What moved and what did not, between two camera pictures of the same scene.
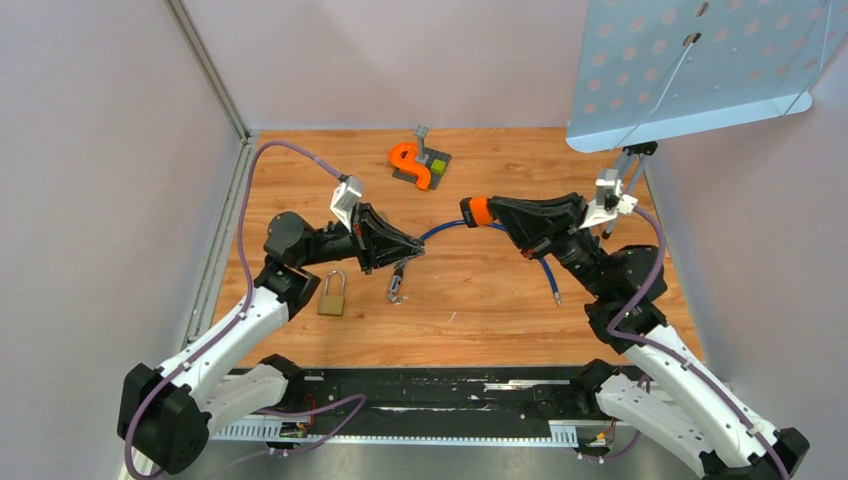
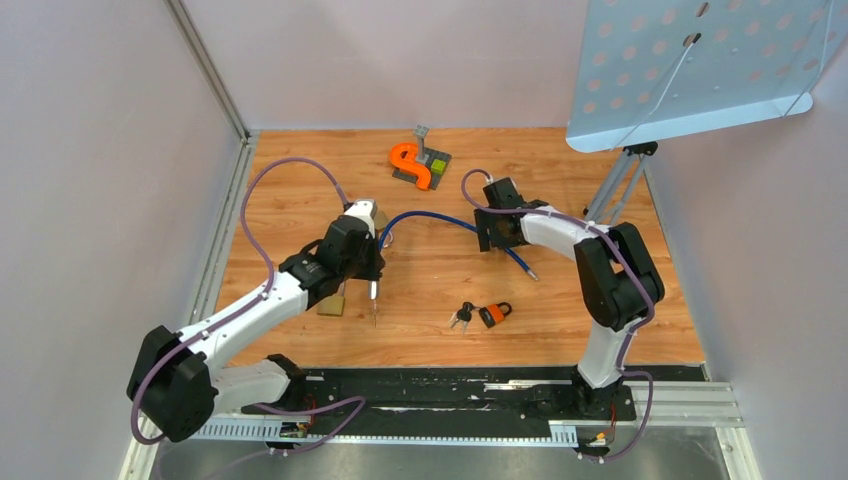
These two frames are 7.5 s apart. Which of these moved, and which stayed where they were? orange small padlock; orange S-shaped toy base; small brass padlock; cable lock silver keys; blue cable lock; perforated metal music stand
Moved: orange small padlock; blue cable lock; cable lock silver keys
Stayed: perforated metal music stand; small brass padlock; orange S-shaped toy base
